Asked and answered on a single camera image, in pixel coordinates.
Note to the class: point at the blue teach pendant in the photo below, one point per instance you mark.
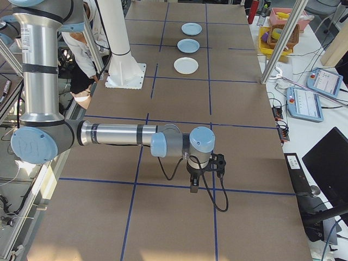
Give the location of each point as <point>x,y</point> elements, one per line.
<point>324,81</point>
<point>305,104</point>

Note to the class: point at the black monitor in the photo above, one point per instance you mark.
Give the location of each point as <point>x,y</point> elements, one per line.
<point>329,166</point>

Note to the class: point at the yellow tape roll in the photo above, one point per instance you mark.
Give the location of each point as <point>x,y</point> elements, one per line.
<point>276,33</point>

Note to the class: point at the yellow toy bananas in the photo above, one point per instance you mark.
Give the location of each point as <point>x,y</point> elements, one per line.
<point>282,15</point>

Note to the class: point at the pink plastic bin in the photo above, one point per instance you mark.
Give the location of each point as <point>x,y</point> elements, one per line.
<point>274,21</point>

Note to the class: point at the brown wicker basket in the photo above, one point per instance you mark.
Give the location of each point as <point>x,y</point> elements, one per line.
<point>292,38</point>

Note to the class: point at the wooden board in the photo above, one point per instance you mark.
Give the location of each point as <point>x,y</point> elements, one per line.
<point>335,46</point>

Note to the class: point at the white cloth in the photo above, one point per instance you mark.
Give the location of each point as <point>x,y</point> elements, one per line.
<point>283,85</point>

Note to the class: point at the person in white shirt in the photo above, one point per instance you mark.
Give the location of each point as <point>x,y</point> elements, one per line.
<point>81,51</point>

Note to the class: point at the black computer box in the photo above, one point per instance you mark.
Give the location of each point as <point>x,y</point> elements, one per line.
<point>297,174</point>

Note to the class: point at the small grey round device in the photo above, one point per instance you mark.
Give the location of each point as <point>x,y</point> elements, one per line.
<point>315,191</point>

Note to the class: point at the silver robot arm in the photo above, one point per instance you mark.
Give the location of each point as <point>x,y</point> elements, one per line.
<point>117,133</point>

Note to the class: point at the aluminium frame post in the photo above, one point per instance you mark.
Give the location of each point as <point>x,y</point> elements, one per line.
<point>280,46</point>

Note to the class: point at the small electronics board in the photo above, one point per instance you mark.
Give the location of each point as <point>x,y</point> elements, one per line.
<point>278,112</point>
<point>283,133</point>

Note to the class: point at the white plate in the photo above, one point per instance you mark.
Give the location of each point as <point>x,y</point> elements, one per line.
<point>186,65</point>

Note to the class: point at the yellow plastic bin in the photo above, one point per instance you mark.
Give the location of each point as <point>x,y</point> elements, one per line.
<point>264,44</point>

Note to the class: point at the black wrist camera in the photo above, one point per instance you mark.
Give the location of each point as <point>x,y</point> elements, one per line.
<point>219,162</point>

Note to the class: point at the dark grey office chair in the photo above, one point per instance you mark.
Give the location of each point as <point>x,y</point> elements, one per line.
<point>323,6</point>

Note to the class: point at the small purple object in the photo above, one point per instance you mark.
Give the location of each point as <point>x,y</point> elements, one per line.
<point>265,35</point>

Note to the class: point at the light blue plate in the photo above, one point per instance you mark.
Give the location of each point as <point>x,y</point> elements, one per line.
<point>191,29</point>
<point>188,45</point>

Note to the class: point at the red cylinder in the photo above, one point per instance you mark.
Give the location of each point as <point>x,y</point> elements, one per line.
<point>253,11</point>

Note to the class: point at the white mounting bracket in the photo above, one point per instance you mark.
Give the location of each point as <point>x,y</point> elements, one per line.
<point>119,40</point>

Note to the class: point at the clear plastic bottle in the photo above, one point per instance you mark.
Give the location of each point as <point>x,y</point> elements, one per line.
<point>262,16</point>

